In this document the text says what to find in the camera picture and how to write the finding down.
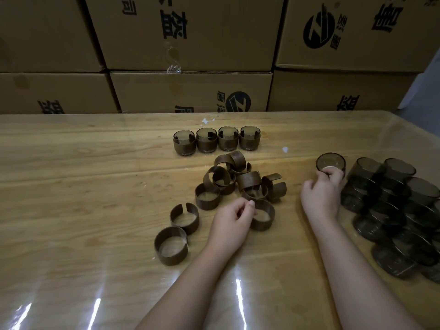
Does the person's right hand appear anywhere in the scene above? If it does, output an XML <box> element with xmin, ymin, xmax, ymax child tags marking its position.
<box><xmin>301</xmin><ymin>167</ymin><xmax>345</xmax><ymax>227</ymax></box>

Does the person's left hand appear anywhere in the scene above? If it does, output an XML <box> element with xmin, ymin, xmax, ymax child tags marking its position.
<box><xmin>206</xmin><ymin>197</ymin><xmax>258</xmax><ymax>258</ymax></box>

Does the smoky tinted glass cup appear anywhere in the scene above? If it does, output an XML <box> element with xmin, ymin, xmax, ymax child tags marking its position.
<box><xmin>218</xmin><ymin>126</ymin><xmax>240</xmax><ymax>152</ymax></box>
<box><xmin>239</xmin><ymin>125</ymin><xmax>262</xmax><ymax>151</ymax></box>
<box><xmin>315</xmin><ymin>153</ymin><xmax>347</xmax><ymax>184</ymax></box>
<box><xmin>173</xmin><ymin>130</ymin><xmax>197</xmax><ymax>156</ymax></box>
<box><xmin>196</xmin><ymin>127</ymin><xmax>219</xmax><ymax>154</ymax></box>

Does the pile of brown sleeve rings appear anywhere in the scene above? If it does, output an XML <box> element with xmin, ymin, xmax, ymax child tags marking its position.
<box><xmin>195</xmin><ymin>150</ymin><xmax>270</xmax><ymax>212</ymax></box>

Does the cluster of smoky glass cups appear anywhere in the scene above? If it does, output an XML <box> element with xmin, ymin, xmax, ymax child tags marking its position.
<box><xmin>340</xmin><ymin>157</ymin><xmax>440</xmax><ymax>284</ymax></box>

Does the person's right forearm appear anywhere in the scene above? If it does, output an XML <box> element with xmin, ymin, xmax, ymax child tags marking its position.
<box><xmin>311</xmin><ymin>218</ymin><xmax>424</xmax><ymax>330</ymax></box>

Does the person's left forearm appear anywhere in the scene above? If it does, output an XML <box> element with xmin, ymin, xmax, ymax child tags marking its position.
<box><xmin>136</xmin><ymin>243</ymin><xmax>241</xmax><ymax>330</ymax></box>

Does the stack of brown cardboard boxes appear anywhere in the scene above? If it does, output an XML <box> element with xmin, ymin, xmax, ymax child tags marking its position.
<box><xmin>0</xmin><ymin>0</ymin><xmax>440</xmax><ymax>115</ymax></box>

